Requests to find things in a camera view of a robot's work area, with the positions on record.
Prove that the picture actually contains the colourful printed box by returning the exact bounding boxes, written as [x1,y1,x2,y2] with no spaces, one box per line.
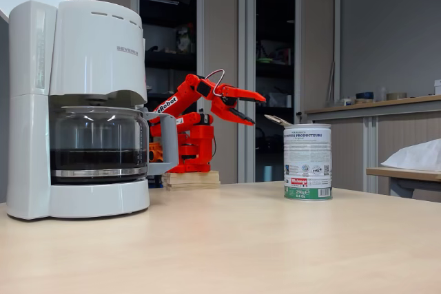
[176,26,194,54]

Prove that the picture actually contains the white drip coffee maker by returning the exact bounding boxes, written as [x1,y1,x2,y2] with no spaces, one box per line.
[0,0,151,221]

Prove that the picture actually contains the low sideboard wooden top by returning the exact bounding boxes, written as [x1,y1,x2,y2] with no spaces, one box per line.
[305,95,441,202]

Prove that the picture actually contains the side table wooden top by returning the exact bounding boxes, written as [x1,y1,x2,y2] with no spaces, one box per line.
[365,166,441,199]

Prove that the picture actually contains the plywood base block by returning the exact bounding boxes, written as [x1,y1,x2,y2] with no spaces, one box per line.
[161,169,221,191]

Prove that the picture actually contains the white servo wire loop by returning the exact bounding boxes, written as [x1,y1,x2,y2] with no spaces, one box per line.
[205,69,225,97]

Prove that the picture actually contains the blue spoon cardboard handle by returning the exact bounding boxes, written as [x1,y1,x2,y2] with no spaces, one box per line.
[264,114,294,126]

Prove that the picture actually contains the white green coffee can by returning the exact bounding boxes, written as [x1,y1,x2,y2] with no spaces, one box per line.
[283,123,334,201]

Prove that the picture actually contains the leaning grey rods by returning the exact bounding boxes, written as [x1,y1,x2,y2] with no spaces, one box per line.
[326,61,336,107]

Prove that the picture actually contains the printed cardboard box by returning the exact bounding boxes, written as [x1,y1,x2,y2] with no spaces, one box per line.
[271,48,292,65]

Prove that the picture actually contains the white carton box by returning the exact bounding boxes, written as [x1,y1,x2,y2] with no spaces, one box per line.
[267,92,293,108]

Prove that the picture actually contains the white plastic bag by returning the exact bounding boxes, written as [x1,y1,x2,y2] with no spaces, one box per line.
[380,138,441,171]

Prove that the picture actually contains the glass carafe grey handle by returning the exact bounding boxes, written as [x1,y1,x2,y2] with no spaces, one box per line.
[50,103,180,185]

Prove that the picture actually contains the orange table clamp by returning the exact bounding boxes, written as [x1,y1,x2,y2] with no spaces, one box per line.
[148,141,165,163]

